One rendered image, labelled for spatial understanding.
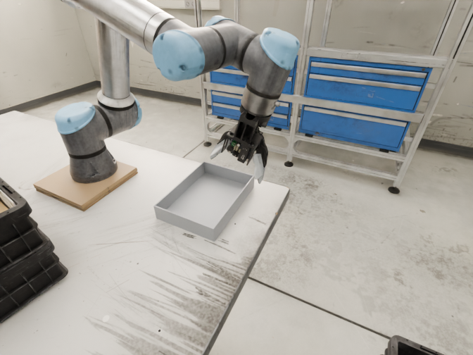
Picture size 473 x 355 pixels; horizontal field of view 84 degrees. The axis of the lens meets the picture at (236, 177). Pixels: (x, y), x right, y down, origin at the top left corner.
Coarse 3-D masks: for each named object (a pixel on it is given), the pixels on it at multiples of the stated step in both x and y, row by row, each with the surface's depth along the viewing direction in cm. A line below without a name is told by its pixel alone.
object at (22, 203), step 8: (0, 184) 54; (8, 192) 52; (16, 192) 52; (16, 200) 50; (24, 200) 50; (16, 208) 48; (24, 208) 49; (0, 216) 47; (8, 216) 47; (16, 216) 48; (24, 216) 50; (0, 224) 47; (8, 224) 48
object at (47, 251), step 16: (32, 256) 53; (48, 256) 57; (16, 272) 52; (32, 272) 56; (48, 272) 59; (64, 272) 62; (0, 288) 52; (16, 288) 54; (32, 288) 56; (48, 288) 59; (0, 304) 53; (16, 304) 55; (0, 320) 53
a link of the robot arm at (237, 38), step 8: (216, 16) 53; (208, 24) 52; (216, 24) 52; (224, 24) 50; (232, 24) 51; (224, 32) 47; (232, 32) 49; (240, 32) 50; (248, 32) 50; (224, 40) 47; (232, 40) 49; (240, 40) 50; (248, 40) 49; (232, 48) 49; (240, 48) 50; (232, 56) 50; (240, 56) 50; (224, 64) 50; (232, 64) 53; (240, 64) 52
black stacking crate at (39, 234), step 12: (12, 228) 50; (24, 228) 51; (36, 228) 57; (0, 240) 49; (12, 240) 50; (24, 240) 52; (36, 240) 54; (48, 240) 56; (0, 252) 49; (12, 252) 51; (24, 252) 53; (0, 264) 50; (12, 264) 51
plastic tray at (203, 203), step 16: (192, 176) 90; (208, 176) 96; (224, 176) 94; (240, 176) 91; (176, 192) 84; (192, 192) 88; (208, 192) 88; (224, 192) 88; (240, 192) 81; (160, 208) 75; (176, 208) 82; (192, 208) 82; (208, 208) 82; (224, 208) 82; (176, 224) 75; (192, 224) 72; (208, 224) 76; (224, 224) 75
